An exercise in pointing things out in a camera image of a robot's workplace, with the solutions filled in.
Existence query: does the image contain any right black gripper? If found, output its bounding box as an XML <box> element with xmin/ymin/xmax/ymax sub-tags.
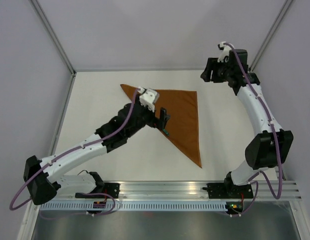
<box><xmin>200</xmin><ymin>57</ymin><xmax>233</xmax><ymax>83</ymax></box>

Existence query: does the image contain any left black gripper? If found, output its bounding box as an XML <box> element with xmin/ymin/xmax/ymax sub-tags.
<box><xmin>126</xmin><ymin>94</ymin><xmax>171</xmax><ymax>139</ymax></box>

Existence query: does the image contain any green handled knife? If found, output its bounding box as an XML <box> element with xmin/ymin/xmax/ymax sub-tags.
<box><xmin>162</xmin><ymin>129</ymin><xmax>170</xmax><ymax>136</ymax></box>

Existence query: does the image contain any brown satin napkin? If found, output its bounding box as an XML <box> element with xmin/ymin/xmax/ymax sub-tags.
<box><xmin>119</xmin><ymin>83</ymin><xmax>203</xmax><ymax>169</ymax></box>

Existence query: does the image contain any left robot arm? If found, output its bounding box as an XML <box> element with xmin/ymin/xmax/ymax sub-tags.
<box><xmin>23</xmin><ymin>102</ymin><xmax>171</xmax><ymax>205</ymax></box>

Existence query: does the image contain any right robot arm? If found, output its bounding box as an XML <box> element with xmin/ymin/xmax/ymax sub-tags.
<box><xmin>200</xmin><ymin>42</ymin><xmax>294</xmax><ymax>199</ymax></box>

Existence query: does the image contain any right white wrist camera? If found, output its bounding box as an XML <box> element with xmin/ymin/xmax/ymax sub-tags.
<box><xmin>217</xmin><ymin>41</ymin><xmax>233</xmax><ymax>63</ymax></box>

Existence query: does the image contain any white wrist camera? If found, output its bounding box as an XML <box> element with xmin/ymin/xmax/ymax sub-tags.
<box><xmin>217</xmin><ymin>41</ymin><xmax>233</xmax><ymax>63</ymax></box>
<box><xmin>137</xmin><ymin>86</ymin><xmax>160</xmax><ymax>113</ymax></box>

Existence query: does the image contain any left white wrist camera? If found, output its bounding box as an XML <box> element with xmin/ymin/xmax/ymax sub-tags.
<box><xmin>137</xmin><ymin>86</ymin><xmax>160</xmax><ymax>113</ymax></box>

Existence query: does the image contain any aluminium mounting rail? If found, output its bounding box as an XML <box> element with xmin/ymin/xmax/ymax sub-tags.
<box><xmin>29</xmin><ymin>181</ymin><xmax>302</xmax><ymax>202</ymax></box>

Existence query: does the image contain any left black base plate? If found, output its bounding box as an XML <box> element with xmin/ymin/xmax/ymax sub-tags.
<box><xmin>75</xmin><ymin>182</ymin><xmax>120</xmax><ymax>199</ymax></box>

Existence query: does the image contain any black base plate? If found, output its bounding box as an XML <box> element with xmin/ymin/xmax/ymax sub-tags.
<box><xmin>75</xmin><ymin>182</ymin><xmax>120</xmax><ymax>199</ymax></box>
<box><xmin>201</xmin><ymin>183</ymin><xmax>254</xmax><ymax>200</ymax></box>

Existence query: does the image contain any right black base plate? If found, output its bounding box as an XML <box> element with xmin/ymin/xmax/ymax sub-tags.
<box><xmin>201</xmin><ymin>183</ymin><xmax>254</xmax><ymax>200</ymax></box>

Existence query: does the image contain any right aluminium frame post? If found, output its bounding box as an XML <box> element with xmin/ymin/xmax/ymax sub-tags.
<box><xmin>248</xmin><ymin>0</ymin><xmax>295</xmax><ymax>72</ymax></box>

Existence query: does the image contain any aluminium frame post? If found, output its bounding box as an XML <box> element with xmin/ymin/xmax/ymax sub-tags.
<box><xmin>248</xmin><ymin>0</ymin><xmax>295</xmax><ymax>72</ymax></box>
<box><xmin>29</xmin><ymin>0</ymin><xmax>76</xmax><ymax>76</ymax></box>

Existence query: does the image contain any white slotted cable duct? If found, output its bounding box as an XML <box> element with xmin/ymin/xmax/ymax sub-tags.
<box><xmin>40</xmin><ymin>200</ymin><xmax>227</xmax><ymax>212</ymax></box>

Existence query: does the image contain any left aluminium frame post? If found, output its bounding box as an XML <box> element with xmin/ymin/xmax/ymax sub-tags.
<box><xmin>29</xmin><ymin>0</ymin><xmax>76</xmax><ymax>76</ymax></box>

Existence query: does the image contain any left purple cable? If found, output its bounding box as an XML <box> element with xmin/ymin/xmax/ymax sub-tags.
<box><xmin>9</xmin><ymin>88</ymin><xmax>143</xmax><ymax>221</ymax></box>

